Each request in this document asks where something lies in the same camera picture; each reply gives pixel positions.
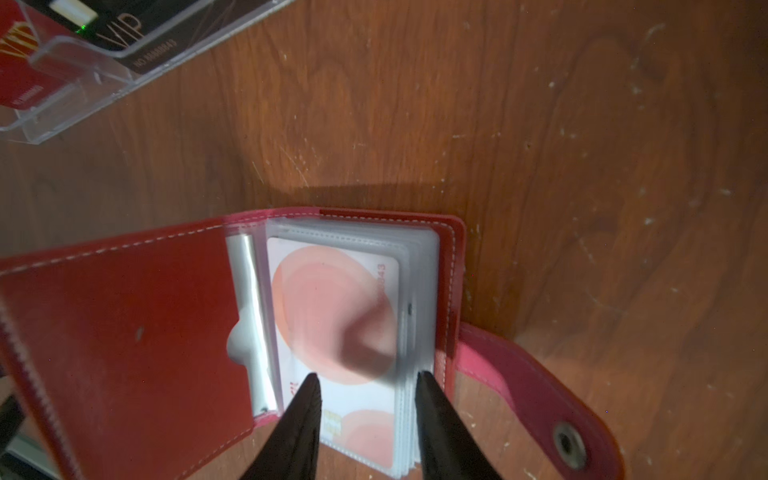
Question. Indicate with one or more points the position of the red card in organizer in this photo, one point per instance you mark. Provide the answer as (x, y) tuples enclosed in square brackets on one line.
[(22, 86)]

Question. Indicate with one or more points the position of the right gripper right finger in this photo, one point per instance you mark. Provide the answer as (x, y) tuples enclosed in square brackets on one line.
[(448, 450)]

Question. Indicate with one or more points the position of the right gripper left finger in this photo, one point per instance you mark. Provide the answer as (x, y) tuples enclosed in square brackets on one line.
[(292, 449)]

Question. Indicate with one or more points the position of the white pink circle card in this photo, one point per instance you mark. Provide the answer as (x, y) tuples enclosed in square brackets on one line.
[(336, 315)]

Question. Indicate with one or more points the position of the black VIP card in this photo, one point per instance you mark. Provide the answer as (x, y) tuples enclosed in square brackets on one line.
[(138, 35)]

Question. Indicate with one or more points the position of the red leather card holder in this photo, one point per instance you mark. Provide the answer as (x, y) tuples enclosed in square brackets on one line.
[(146, 356)]

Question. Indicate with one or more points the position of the clear acrylic card organizer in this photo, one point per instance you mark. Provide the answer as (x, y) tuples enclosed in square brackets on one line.
[(62, 61)]

